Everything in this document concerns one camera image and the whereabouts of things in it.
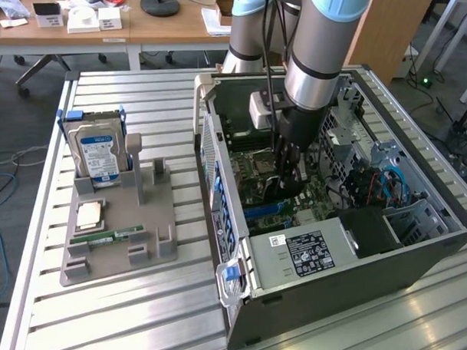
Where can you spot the black round lamp base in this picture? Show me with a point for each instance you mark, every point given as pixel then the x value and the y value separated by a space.
pixel 159 6

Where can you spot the black equipment stand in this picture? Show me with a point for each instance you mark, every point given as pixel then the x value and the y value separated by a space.
pixel 463 121

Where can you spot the white box with tape roll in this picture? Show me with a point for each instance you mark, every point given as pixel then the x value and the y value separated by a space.
pixel 83 22

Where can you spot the wooden cabinet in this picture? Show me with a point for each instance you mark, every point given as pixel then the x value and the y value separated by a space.
pixel 399 42

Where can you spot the grey desk leg with casters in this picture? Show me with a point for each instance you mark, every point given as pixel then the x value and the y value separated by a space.
pixel 37 68

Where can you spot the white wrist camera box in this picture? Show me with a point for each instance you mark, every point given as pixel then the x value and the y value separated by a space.
pixel 260 110

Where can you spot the CPU socket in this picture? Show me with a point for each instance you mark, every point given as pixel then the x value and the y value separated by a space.
pixel 258 164

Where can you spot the wooden office desk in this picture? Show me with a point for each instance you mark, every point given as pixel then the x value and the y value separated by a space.
pixel 185 31
pixel 50 36

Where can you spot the perforated metal drive cage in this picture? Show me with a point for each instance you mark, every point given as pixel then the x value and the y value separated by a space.
pixel 342 129

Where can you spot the metal disk bay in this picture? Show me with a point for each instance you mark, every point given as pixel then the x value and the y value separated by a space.
pixel 420 223

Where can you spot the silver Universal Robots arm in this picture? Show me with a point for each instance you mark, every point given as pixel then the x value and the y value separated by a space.
pixel 318 43

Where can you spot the green motherboard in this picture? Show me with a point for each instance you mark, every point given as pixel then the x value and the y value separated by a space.
pixel 317 191

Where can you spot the silver CPU chip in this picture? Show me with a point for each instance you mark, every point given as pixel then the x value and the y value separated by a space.
pixel 88 216

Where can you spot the grey power supply unit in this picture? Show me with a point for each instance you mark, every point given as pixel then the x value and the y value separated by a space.
pixel 265 260

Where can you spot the white desk frame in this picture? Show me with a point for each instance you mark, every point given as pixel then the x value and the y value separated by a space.
pixel 431 34

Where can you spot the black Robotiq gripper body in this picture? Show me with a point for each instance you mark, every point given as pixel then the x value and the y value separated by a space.
pixel 302 125

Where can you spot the graphics card with black fan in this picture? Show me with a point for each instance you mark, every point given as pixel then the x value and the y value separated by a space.
pixel 284 192

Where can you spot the blue case latch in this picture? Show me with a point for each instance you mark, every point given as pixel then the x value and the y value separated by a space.
pixel 231 272

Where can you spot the white power box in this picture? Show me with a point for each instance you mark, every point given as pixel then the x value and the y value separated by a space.
pixel 410 62

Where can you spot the grey plastic parts rack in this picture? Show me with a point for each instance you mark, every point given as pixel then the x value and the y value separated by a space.
pixel 117 209

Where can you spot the black intrusion switch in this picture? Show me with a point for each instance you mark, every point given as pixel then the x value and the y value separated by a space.
pixel 219 137

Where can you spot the silver hard disk blue label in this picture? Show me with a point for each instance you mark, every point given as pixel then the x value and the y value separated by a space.
pixel 96 155

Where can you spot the white box with black top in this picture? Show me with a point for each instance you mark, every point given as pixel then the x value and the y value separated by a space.
pixel 47 16

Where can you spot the small white labelled box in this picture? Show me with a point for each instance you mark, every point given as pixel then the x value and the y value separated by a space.
pixel 109 20

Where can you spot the silver chipset heatsink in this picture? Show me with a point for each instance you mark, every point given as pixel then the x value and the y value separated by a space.
pixel 305 216

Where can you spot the stack of white papers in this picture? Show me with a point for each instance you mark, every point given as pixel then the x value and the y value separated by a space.
pixel 215 24

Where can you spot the device with green light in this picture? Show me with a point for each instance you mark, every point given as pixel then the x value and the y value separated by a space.
pixel 426 82

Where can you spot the open black PC case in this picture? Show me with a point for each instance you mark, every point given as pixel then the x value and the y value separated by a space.
pixel 367 302

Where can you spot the white label card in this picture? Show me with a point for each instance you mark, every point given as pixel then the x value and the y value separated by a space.
pixel 12 22

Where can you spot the brown cardboard box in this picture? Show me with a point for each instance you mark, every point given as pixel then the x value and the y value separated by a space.
pixel 224 2

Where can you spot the blue label hard drive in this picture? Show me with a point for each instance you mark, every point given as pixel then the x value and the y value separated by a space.
pixel 72 115

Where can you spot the green RAM stick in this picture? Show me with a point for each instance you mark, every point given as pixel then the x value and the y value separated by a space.
pixel 101 237

